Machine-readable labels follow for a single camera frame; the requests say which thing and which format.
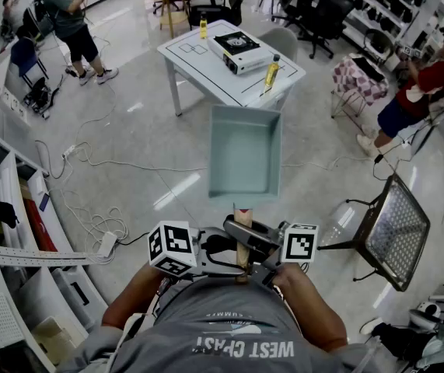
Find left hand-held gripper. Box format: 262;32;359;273
148;220;248;279

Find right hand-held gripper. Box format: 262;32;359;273
223;214;320;288

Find teal rectangular pan wooden handle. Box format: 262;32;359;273
208;104;284;286

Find person's right forearm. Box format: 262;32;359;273
274;263;349;353

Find person's left forearm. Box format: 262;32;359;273
100;261;174;330

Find person's grey t-shirt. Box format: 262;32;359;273
56;276;401;373

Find white power adapter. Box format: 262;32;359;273
96;231;118;258

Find black metal mesh chair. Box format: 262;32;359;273
316;172;432;293

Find pink checkered cloth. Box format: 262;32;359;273
332;54;390;106

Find white square table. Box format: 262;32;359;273
156;19;307;117

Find red box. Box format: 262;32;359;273
22;197;58;253

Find cream box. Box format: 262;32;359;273
30;315;87;366

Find black flat pad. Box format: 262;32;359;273
351;57;386;84

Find white shelving unit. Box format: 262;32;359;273
0;114;108;373

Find black equipment bundle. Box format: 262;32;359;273
23;74;65;120

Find rows of black headgear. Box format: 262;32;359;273
348;0;425;34

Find blue chair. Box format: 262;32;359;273
9;37;50;89

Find white bin black handle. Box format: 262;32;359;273
51;267;97;330

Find white round camera device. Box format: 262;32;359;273
410;301;442;329

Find white wall rack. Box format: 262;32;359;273
318;0;431;44

